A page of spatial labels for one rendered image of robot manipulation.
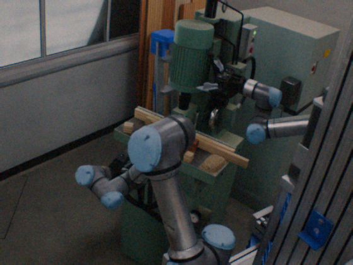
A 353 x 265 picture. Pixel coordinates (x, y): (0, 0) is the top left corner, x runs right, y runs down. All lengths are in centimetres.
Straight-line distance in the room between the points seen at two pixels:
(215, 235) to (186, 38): 85
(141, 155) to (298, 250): 57
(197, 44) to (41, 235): 166
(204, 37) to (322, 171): 87
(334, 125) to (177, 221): 52
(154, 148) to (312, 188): 46
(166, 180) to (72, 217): 176
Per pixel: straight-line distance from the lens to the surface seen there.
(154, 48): 276
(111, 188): 141
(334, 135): 104
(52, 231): 273
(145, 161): 106
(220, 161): 185
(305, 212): 118
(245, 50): 199
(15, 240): 271
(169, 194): 111
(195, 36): 170
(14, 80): 281
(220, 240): 129
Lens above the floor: 197
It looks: 31 degrees down
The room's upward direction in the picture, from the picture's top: 8 degrees clockwise
